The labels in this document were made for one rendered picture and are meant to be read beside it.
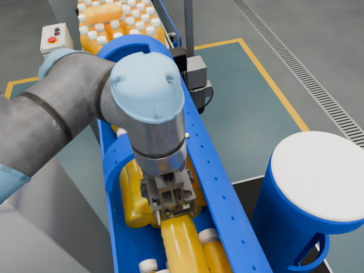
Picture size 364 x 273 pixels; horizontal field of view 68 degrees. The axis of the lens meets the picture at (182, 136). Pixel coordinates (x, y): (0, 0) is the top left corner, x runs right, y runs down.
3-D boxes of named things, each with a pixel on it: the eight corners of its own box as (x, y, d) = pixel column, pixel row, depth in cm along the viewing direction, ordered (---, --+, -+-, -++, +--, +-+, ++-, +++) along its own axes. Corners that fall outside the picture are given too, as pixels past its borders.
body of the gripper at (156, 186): (155, 226, 46) (142, 192, 36) (145, 183, 51) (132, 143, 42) (198, 213, 47) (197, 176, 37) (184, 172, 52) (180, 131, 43)
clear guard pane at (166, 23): (184, 108, 174) (179, 38, 137) (158, 45, 224) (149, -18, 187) (186, 108, 174) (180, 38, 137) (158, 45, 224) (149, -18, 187)
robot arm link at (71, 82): (-2, 78, 31) (67, 108, 27) (70, 33, 37) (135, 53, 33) (30, 125, 37) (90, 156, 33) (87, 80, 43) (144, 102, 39)
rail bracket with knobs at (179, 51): (169, 77, 124) (166, 58, 116) (165, 68, 129) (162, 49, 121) (189, 72, 125) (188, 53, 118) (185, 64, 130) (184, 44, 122)
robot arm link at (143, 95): (131, 39, 32) (195, 57, 29) (146, 106, 40) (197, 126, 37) (85, 77, 28) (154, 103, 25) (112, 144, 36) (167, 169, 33)
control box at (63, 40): (50, 70, 116) (39, 49, 109) (52, 46, 129) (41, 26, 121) (73, 65, 118) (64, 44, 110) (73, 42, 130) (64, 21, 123)
